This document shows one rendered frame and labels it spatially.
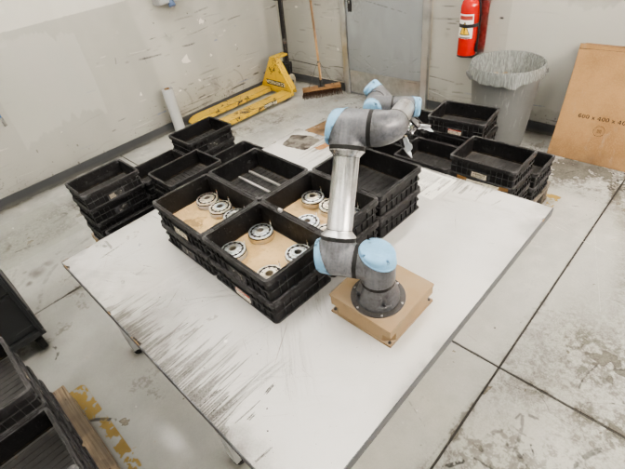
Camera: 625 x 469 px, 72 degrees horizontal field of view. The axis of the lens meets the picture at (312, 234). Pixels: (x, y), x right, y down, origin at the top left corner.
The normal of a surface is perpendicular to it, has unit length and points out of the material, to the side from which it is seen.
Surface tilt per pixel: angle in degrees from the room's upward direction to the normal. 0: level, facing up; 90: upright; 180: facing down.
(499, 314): 0
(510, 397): 0
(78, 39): 90
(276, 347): 0
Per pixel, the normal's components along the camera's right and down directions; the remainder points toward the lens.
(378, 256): 0.02, -0.71
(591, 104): -0.68, 0.34
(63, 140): 0.73, 0.36
